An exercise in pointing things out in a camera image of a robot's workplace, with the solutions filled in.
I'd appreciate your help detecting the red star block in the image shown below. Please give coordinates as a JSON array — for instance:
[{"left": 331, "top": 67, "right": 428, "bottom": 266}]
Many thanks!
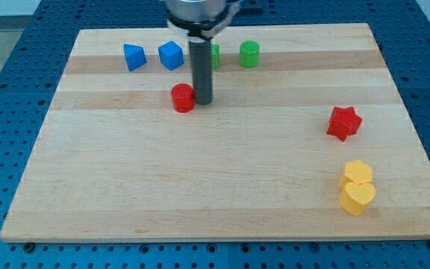
[{"left": 326, "top": 107, "right": 363, "bottom": 142}]

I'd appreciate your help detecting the green block behind rod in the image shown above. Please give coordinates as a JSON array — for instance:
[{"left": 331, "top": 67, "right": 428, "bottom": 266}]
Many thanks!
[{"left": 211, "top": 44, "right": 220, "bottom": 69}]

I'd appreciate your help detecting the light wooden board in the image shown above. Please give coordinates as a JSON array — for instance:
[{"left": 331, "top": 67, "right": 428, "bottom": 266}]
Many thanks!
[{"left": 0, "top": 23, "right": 430, "bottom": 243}]

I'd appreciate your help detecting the green cylinder block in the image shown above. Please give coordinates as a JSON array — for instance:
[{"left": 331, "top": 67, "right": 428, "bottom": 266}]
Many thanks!
[{"left": 239, "top": 40, "right": 260, "bottom": 68}]

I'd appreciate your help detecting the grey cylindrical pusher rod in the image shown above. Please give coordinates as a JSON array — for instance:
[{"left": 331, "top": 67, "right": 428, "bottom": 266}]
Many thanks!
[{"left": 189, "top": 40, "right": 213, "bottom": 105}]

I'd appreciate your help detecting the yellow heart block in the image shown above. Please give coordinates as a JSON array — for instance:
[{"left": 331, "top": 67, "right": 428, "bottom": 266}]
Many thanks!
[{"left": 339, "top": 182, "right": 376, "bottom": 216}]

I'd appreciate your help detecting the yellow hexagon block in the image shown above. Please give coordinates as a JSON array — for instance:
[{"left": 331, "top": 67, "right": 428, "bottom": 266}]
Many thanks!
[{"left": 339, "top": 160, "right": 373, "bottom": 189}]

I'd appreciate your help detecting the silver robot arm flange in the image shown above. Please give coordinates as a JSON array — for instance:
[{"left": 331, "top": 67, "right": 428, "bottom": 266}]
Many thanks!
[{"left": 165, "top": 0, "right": 242, "bottom": 43}]

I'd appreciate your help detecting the red cylinder block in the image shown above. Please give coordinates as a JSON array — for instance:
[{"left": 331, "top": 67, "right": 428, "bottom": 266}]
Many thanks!
[{"left": 171, "top": 83, "right": 194, "bottom": 113}]

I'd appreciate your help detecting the blue cube block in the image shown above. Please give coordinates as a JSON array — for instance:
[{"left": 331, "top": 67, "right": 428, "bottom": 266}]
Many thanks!
[{"left": 158, "top": 41, "right": 184, "bottom": 71}]

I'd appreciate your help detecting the blue triangular prism block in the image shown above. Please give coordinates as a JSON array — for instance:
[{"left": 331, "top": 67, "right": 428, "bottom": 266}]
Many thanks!
[{"left": 123, "top": 43, "right": 147, "bottom": 72}]

